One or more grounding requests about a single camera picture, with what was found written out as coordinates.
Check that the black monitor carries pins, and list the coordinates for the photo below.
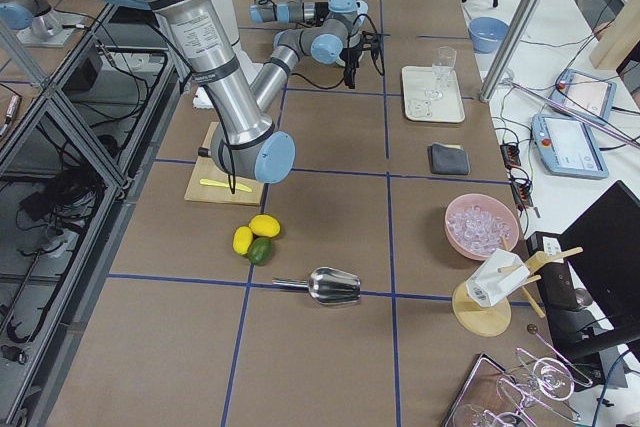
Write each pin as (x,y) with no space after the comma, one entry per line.
(608,267)

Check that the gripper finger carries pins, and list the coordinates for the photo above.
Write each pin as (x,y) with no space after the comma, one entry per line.
(349,77)

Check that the clear cocktail glass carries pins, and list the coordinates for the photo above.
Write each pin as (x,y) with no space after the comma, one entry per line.
(442,68)

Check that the teach pendant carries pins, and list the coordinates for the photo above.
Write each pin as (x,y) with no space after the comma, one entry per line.
(567,147)
(584,93)

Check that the white camera pillar base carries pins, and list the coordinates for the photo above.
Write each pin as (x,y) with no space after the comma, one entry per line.
(226,12)

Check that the cream bear tray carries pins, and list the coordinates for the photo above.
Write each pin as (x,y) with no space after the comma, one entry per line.
(425,102)

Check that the far teach pendant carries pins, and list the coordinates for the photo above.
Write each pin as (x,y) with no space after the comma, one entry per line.
(584,93)

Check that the yellow lemon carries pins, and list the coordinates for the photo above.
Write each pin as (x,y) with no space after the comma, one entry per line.
(242,239)
(264,225)

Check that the yellow plastic knife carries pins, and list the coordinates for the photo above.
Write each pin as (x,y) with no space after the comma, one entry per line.
(216,183)

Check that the metal muddler black tip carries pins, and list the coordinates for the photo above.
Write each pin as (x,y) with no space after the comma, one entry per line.
(204,152)

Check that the wooden cutting board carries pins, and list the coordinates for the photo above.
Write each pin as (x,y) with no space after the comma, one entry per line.
(205,168)

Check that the pink bowl with ice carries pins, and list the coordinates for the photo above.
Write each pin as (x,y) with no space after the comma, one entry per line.
(477,224)

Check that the green lime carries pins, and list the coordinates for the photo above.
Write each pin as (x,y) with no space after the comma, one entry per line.
(260,250)

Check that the wooden mug tree stand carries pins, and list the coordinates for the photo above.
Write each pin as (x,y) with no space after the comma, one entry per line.
(493,321)

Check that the metal tray with glasses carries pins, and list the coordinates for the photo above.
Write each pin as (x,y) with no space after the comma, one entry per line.
(534,392)

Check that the metal ice scoop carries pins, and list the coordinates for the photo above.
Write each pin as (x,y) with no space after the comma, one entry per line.
(327,286)

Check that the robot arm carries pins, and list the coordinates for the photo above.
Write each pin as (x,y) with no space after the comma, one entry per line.
(275,2)
(247,142)

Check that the aluminium frame post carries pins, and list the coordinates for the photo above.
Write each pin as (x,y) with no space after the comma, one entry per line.
(519,22)

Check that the blue bowl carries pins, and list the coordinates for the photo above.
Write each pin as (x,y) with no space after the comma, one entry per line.
(487,34)

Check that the grey folded cloth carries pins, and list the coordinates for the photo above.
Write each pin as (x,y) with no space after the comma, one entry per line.
(447,160)

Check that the near teach pendant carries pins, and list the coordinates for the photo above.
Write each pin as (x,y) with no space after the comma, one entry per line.
(567,147)

